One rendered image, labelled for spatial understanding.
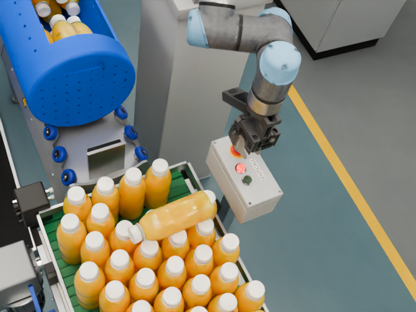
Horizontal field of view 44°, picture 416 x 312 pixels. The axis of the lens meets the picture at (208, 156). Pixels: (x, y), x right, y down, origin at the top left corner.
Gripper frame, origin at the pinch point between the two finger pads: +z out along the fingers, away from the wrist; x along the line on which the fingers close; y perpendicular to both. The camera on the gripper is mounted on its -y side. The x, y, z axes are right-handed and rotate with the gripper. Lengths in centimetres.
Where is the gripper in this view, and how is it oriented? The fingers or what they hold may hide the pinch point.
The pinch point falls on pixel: (239, 146)
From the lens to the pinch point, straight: 128.0
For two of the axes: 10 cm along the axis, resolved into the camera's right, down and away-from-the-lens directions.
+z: -1.6, 5.3, 8.3
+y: 4.4, 7.9, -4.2
